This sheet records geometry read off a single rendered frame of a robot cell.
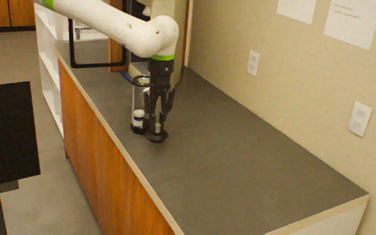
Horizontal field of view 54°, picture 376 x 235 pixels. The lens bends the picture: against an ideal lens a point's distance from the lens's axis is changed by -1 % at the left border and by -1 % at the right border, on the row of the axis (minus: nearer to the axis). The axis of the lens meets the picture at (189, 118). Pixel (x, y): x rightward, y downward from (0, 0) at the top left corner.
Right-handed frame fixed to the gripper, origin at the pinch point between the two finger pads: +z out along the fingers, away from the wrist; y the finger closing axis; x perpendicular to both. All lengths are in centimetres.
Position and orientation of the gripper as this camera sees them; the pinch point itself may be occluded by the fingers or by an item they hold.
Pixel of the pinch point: (157, 122)
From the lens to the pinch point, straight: 141.8
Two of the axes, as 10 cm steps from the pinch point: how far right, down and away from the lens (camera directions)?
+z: -0.9, 8.9, 4.5
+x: 4.7, 4.4, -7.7
